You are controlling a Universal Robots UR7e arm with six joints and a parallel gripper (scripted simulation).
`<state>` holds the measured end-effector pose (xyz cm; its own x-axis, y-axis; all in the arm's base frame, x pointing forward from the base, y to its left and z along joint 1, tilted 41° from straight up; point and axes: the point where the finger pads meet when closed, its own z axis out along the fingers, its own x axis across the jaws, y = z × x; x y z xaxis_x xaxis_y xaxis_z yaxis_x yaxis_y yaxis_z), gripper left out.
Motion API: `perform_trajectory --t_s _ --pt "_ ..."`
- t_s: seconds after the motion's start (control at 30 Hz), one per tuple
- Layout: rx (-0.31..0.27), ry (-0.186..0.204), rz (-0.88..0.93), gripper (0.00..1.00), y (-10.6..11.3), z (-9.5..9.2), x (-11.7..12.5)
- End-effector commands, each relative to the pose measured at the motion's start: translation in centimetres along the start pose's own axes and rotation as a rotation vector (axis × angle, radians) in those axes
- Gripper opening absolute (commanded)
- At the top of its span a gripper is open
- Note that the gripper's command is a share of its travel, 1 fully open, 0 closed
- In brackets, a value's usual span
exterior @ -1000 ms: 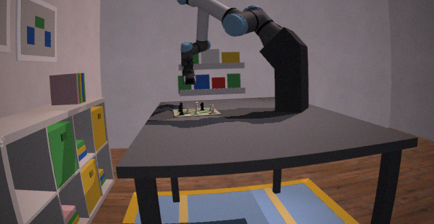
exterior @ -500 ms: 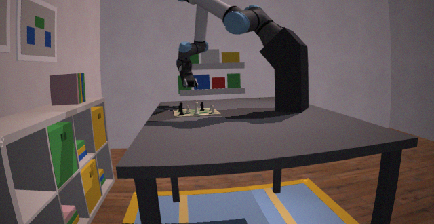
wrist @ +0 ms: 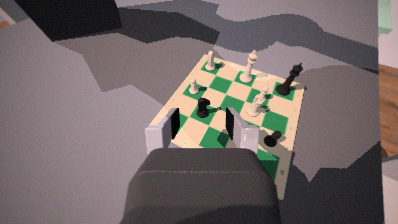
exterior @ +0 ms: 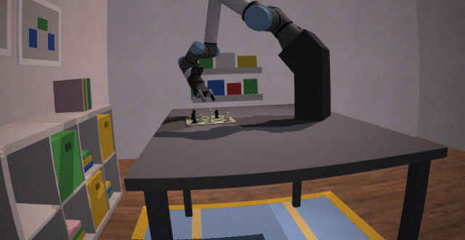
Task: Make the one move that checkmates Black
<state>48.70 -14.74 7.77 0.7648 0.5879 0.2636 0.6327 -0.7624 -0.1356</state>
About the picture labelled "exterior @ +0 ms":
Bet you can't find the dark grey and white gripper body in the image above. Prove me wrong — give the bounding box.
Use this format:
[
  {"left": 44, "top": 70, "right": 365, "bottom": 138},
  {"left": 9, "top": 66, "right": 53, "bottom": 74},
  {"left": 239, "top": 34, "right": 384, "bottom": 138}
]
[{"left": 184, "top": 62, "right": 209, "bottom": 98}]

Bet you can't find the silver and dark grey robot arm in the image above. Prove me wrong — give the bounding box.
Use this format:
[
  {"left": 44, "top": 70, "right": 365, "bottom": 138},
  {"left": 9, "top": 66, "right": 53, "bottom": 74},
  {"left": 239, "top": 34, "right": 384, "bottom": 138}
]
[{"left": 178, "top": 0, "right": 303, "bottom": 74}]

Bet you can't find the green and cream chessboard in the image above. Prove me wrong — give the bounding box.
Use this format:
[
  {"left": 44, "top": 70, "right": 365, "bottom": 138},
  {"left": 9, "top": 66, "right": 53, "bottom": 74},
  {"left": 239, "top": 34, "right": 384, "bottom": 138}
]
[{"left": 185, "top": 116, "right": 237, "bottom": 126}]

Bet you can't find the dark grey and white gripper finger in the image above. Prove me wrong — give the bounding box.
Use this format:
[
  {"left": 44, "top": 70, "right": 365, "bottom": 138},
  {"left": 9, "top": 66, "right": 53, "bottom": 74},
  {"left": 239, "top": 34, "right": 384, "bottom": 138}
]
[
  {"left": 196, "top": 90, "right": 206, "bottom": 102},
  {"left": 207, "top": 89, "right": 216, "bottom": 102}
]

